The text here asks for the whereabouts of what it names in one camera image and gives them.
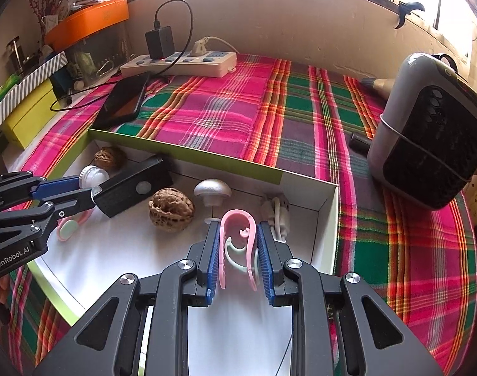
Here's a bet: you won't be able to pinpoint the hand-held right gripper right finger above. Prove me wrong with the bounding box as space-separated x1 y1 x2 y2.
256 220 445 376

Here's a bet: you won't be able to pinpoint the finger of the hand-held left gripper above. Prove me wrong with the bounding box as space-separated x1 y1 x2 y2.
0 188 103 243
0 170 106 201

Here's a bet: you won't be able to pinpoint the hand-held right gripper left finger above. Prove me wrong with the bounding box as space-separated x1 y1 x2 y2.
33 220 223 376

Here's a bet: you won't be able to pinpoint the pink rounded gadget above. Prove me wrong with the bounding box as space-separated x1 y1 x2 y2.
56 207 94 242

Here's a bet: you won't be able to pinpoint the small white jar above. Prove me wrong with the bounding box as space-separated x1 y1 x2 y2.
79 165 110 191

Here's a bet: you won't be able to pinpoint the white cable bundle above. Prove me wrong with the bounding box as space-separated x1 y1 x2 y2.
261 194 292 241

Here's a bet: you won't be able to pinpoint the pink clip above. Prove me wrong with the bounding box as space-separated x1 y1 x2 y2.
219 209 260 291

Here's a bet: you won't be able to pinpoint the black rectangular device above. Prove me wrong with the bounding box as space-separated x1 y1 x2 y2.
93 154 174 219

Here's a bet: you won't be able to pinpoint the white shallow cardboard box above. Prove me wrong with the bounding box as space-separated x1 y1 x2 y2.
25 127 340 327

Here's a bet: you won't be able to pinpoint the pale mushroom-shaped ornament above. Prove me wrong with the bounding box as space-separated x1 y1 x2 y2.
193 178 232 224

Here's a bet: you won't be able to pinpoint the brown walnut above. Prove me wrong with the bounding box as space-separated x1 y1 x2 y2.
148 188 195 228
94 146 126 173

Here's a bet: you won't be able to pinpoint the yellow box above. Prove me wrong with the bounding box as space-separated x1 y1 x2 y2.
0 80 61 150

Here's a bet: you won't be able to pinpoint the black phone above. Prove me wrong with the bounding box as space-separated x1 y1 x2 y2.
93 71 152 129

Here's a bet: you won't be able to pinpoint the striped white box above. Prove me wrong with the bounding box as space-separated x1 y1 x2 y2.
0 52 69 124

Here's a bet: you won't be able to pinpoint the green pack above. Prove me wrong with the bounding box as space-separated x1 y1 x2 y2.
0 74 22 108

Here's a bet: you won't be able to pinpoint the glass jar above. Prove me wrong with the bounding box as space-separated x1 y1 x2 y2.
5 37 29 77

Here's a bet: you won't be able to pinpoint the plaid cloth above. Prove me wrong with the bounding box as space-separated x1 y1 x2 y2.
0 53 477 369

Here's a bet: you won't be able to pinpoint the small black cylinder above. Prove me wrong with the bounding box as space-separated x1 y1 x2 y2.
348 132 374 152

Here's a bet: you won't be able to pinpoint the orange tank lid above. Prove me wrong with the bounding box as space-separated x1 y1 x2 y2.
45 0 129 51

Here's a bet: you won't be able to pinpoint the black charger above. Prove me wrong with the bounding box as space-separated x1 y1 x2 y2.
145 26 174 60

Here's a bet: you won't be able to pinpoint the red branches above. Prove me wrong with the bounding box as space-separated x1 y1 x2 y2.
22 0 69 28

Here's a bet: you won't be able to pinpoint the white power strip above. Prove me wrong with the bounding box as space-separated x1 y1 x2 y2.
120 50 238 78

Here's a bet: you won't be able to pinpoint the grey space heater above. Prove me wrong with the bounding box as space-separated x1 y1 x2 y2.
367 52 477 210

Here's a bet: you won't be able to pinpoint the black hook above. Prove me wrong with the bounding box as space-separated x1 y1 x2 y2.
394 1 426 29

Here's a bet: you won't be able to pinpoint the thin black cable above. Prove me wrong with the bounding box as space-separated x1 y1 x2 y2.
50 74 122 112

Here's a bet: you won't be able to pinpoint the white plug with cord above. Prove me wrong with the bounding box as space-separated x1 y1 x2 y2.
189 36 239 57

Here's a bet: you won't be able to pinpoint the beige tool handle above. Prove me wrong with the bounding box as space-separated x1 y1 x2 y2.
360 77 396 97

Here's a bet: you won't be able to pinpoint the black charger cable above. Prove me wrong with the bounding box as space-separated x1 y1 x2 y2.
153 0 195 77

